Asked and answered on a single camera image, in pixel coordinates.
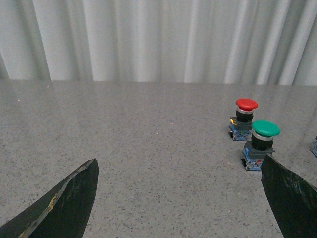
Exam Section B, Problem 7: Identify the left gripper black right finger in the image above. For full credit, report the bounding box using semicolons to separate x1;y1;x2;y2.
261;154;317;238

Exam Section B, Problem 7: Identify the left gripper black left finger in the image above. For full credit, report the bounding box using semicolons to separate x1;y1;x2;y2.
0;159;99;238

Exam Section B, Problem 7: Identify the yellow mushroom push button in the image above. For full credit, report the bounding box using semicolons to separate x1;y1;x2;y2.
310;136;317;157

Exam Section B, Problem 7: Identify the green mushroom push button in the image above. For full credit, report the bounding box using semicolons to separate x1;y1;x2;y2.
241;120;280;171

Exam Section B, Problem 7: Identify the red mushroom push button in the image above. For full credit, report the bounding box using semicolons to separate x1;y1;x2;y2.
229;98;258;141

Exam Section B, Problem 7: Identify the white pleated curtain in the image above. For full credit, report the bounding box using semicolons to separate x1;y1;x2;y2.
0;0;317;85

